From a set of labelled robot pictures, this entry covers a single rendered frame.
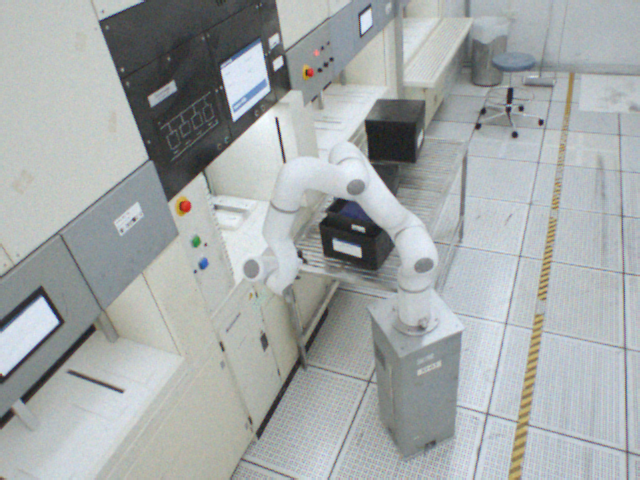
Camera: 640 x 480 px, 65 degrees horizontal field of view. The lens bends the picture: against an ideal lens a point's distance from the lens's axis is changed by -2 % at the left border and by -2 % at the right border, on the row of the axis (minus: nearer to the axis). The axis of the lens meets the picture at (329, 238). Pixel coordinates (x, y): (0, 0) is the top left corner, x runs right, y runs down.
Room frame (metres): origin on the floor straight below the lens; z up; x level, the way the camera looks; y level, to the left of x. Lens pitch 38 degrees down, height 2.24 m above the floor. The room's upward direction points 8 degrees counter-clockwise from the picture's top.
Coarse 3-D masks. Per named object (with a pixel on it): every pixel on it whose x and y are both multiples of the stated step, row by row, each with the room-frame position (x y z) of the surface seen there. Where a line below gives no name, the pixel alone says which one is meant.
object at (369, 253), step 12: (324, 228) 1.76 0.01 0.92; (324, 240) 1.76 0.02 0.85; (336, 240) 1.72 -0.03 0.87; (348, 240) 1.69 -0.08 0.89; (360, 240) 1.65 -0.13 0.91; (372, 240) 1.62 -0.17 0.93; (384, 240) 1.68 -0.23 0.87; (324, 252) 1.77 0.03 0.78; (336, 252) 1.73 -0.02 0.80; (348, 252) 1.69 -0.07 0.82; (360, 252) 1.66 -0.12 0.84; (372, 252) 1.62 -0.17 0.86; (384, 252) 1.68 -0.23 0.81; (360, 264) 1.66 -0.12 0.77; (372, 264) 1.63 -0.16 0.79
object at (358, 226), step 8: (336, 200) 1.86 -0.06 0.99; (344, 200) 1.90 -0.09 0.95; (352, 200) 1.81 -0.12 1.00; (328, 208) 1.81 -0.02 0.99; (336, 208) 1.84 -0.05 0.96; (328, 216) 1.78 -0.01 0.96; (336, 216) 1.76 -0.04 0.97; (344, 216) 1.73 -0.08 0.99; (328, 224) 1.78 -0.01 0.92; (336, 224) 1.76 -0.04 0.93; (344, 224) 1.74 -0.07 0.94; (352, 224) 1.71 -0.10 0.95; (360, 224) 1.69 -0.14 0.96; (368, 224) 1.67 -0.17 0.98; (376, 224) 1.70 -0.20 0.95; (352, 232) 1.72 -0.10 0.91; (360, 232) 1.69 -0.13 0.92; (368, 232) 1.67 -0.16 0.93; (376, 232) 1.70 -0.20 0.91
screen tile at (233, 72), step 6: (240, 60) 1.85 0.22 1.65; (234, 66) 1.81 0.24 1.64; (228, 72) 1.78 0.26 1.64; (234, 72) 1.81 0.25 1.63; (240, 72) 1.84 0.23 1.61; (228, 78) 1.77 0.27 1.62; (234, 78) 1.80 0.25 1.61; (240, 78) 1.83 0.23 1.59; (240, 84) 1.82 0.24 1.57; (246, 84) 1.85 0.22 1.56; (228, 90) 1.75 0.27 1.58; (234, 90) 1.79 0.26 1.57; (240, 90) 1.82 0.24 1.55; (234, 96) 1.78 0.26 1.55
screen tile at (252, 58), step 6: (258, 48) 1.97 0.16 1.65; (252, 54) 1.93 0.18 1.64; (246, 60) 1.89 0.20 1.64; (252, 60) 1.92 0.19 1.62; (258, 60) 1.95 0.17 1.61; (246, 66) 1.88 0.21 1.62; (252, 72) 1.91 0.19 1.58; (258, 72) 1.94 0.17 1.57; (264, 72) 1.98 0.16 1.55; (252, 78) 1.90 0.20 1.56; (258, 78) 1.93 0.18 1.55
